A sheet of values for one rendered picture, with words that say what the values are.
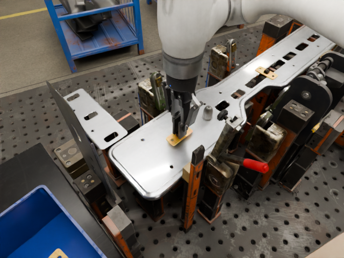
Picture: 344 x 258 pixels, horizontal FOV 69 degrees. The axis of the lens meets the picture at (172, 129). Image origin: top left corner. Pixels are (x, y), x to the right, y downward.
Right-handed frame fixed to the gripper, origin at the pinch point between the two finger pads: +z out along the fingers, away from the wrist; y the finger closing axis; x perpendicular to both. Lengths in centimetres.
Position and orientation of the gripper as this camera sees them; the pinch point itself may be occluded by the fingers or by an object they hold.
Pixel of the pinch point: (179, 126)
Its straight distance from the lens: 72.6
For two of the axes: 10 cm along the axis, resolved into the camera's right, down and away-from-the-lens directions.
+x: -7.4, 5.2, -4.3
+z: 0.0, 6.4, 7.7
